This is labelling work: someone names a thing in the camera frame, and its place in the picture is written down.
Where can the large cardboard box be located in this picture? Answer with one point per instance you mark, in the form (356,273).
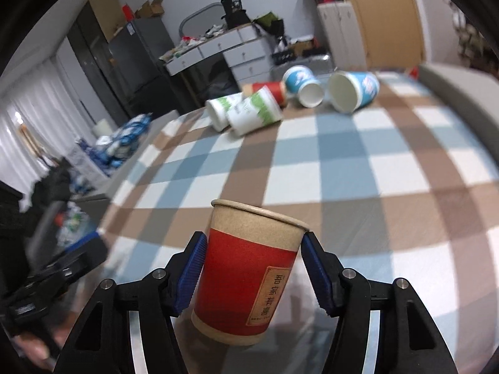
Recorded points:
(107,15)

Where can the person's left hand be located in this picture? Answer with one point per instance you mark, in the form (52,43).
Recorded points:
(37,344)

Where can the pile of blue white packets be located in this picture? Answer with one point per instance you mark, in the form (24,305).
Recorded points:
(117,140)

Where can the black bag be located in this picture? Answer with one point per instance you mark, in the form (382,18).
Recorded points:
(234,9)

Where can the checked blanket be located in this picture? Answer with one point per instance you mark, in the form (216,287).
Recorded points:
(351,171)

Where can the large blue and white cup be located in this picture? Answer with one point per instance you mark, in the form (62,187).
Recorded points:
(351,91)

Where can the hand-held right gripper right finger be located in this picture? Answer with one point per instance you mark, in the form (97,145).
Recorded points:
(316,276)

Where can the dried flower decoration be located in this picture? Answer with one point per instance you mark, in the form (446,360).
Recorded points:
(469,43)

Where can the wooden door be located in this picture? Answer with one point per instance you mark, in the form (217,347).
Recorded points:
(386,19)

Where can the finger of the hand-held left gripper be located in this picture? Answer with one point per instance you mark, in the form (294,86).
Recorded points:
(84,251)

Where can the white desk with drawers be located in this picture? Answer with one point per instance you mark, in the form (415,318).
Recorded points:
(241,46)

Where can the white curtain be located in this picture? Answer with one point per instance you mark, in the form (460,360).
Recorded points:
(35,117)

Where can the white cabinet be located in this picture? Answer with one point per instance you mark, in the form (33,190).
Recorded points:
(339,35)

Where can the large green and white cup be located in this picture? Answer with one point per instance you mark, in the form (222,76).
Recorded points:
(255,111)

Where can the black crate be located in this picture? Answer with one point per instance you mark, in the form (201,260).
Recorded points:
(283,56)

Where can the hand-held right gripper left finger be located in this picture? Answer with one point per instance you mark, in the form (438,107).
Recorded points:
(190,276)

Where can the red and kraft paper cup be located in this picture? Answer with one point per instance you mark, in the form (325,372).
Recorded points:
(241,272)

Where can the open cardboard box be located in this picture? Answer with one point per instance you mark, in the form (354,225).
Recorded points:
(150,7)

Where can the dark green cloth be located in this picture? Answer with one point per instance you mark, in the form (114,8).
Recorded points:
(269,22)

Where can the small green and white cup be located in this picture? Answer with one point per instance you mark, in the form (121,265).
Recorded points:
(218,111)

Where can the small blue and white cup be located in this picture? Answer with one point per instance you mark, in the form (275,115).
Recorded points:
(302,83)

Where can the dark tall cabinet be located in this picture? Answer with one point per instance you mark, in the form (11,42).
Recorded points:
(128,62)

